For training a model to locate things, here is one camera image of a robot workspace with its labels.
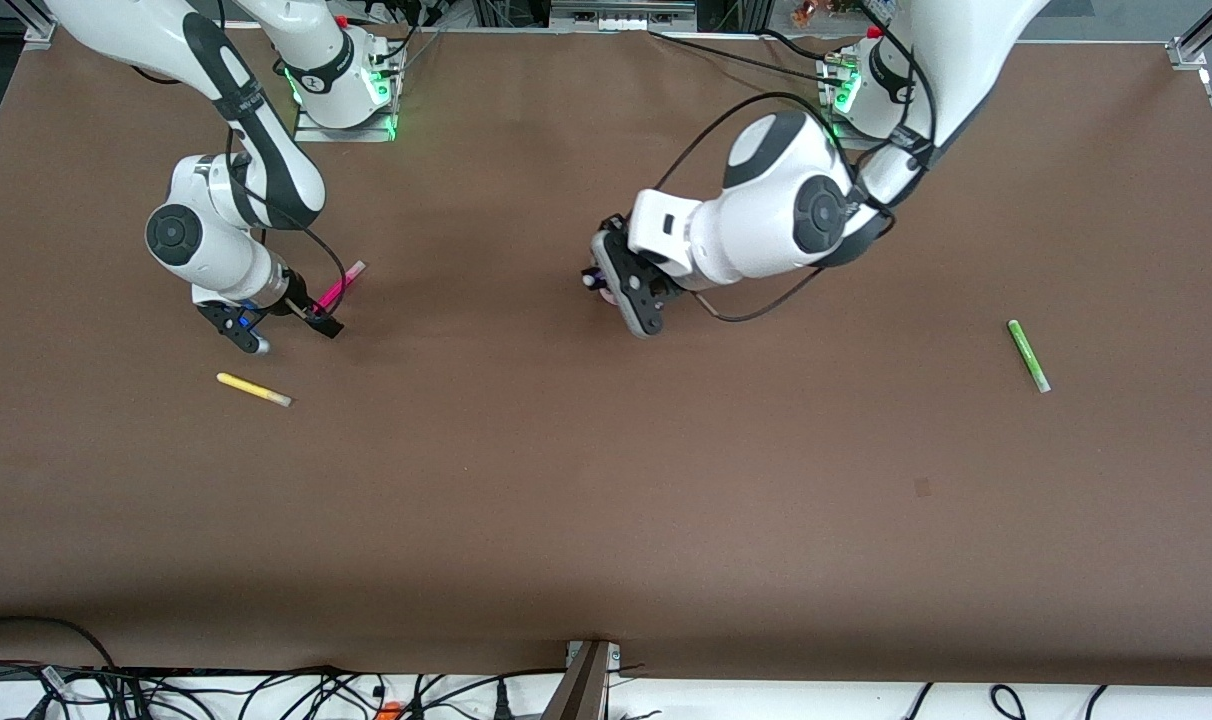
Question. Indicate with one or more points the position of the yellow marker pen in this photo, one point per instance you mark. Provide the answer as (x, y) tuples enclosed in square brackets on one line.
[(251, 388)]

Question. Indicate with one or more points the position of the pink marker pen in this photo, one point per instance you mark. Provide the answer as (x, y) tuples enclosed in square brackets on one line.
[(338, 288)]

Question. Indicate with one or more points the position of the purple marker pen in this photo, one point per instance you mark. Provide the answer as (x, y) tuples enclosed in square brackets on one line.
[(593, 282)]

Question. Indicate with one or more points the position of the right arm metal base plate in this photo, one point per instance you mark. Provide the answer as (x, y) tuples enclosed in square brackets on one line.
[(316, 133)]

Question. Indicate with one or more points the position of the green marker pen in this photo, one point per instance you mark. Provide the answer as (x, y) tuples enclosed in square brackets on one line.
[(1028, 356)]

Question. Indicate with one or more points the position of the grey device behind table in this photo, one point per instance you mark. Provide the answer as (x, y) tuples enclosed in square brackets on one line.
[(621, 14)]

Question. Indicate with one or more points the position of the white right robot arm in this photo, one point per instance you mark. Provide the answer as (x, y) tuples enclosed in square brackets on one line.
[(266, 160)]

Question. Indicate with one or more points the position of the pink translucent cup holder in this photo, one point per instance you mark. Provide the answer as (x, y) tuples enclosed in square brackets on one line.
[(611, 297)]

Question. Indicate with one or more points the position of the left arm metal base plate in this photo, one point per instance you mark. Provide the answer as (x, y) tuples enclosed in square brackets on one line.
[(834, 128)]

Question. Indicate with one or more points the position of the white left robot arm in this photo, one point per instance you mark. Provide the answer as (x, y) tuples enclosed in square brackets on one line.
[(776, 205)]

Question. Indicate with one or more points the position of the metal table support bracket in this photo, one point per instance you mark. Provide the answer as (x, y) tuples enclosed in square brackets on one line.
[(581, 682)]

